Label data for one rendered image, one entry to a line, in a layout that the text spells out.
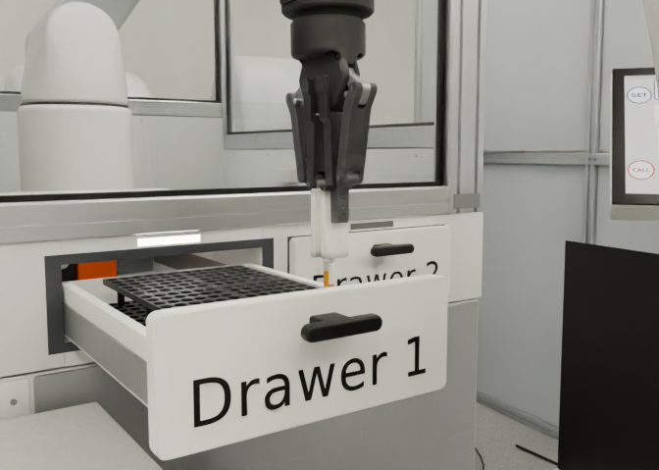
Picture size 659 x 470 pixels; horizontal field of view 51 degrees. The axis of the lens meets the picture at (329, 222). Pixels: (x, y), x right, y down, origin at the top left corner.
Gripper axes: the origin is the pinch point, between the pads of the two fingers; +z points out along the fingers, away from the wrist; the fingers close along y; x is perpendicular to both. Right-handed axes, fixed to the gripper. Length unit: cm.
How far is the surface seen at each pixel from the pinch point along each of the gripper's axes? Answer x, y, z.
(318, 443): 13.7, -23.6, 34.4
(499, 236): 171, -132, 24
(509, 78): 171, -128, -38
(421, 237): 31.4, -21.3, 5.5
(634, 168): 67, -9, -5
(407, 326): 1.3, 10.6, 8.9
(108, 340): -21.0, -6.1, 10.4
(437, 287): 5.0, 10.7, 5.7
